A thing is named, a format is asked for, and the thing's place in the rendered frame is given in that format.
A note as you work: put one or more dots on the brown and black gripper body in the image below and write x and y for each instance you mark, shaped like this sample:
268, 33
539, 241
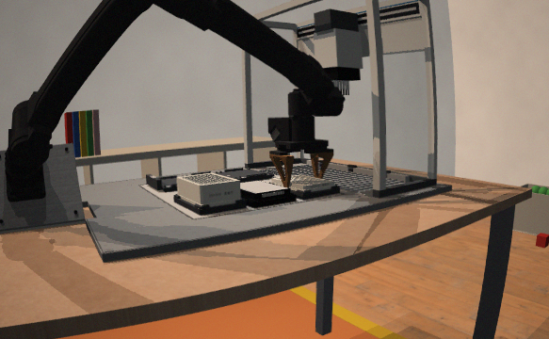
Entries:
302, 137

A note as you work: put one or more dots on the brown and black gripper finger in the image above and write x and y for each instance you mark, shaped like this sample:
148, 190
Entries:
326, 161
288, 161

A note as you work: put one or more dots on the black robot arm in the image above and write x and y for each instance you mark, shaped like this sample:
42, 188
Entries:
34, 121

